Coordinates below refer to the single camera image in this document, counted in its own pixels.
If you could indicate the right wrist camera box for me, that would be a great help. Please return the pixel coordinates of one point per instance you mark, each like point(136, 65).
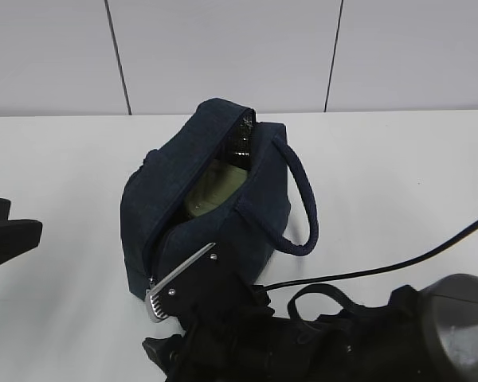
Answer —
point(209, 277)

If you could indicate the green lidded glass container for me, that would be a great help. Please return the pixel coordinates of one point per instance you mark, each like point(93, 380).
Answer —
point(216, 185)

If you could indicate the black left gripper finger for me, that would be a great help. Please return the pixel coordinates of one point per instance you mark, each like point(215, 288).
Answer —
point(16, 236)

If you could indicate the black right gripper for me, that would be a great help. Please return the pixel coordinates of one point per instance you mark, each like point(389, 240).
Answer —
point(232, 340)

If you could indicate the dark navy fabric bag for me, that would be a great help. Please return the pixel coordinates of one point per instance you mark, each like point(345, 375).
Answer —
point(274, 209)

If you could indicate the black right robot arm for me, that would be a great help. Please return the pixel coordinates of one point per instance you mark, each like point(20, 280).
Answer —
point(419, 335)

